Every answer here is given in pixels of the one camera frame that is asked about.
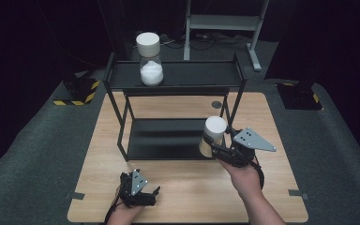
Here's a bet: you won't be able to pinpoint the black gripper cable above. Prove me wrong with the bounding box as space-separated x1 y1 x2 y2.
252 155 265 190
104 185 123 225

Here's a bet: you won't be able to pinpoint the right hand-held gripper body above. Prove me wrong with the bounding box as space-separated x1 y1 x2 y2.
211 127 278 169

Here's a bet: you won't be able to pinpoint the black metal shelf rack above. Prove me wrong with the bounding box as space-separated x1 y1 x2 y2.
102 51 248 162

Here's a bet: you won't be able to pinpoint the glass jar of beige grains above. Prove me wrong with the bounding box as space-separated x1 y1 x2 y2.
199 115 228 158

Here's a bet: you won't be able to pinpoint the glass jar of white grains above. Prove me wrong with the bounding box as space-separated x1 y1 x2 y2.
135 31 165 87

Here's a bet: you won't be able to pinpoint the black floor cables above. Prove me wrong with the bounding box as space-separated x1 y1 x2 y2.
159 31 251 52

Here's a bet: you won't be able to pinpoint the grey tape strip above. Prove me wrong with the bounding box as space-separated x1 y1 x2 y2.
288 188 309 201
65 191 86 201

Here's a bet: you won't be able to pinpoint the person's right hand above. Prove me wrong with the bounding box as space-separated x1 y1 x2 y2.
217 157 264 201

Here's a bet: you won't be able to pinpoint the person's left hand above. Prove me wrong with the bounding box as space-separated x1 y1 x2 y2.
110 187 145 222

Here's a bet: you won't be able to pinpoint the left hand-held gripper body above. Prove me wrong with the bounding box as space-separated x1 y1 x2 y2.
118 169 158 208

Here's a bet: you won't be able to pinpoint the black yellow-striped base plate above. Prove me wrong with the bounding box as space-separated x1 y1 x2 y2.
276 82 323 111
52 72 101 107

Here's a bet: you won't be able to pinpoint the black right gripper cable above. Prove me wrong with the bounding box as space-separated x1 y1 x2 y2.
252 155 265 190

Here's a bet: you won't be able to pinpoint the grey metal stand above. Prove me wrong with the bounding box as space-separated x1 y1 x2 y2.
183 0 270 72

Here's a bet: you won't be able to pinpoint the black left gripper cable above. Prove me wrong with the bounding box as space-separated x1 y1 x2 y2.
104 185 123 225

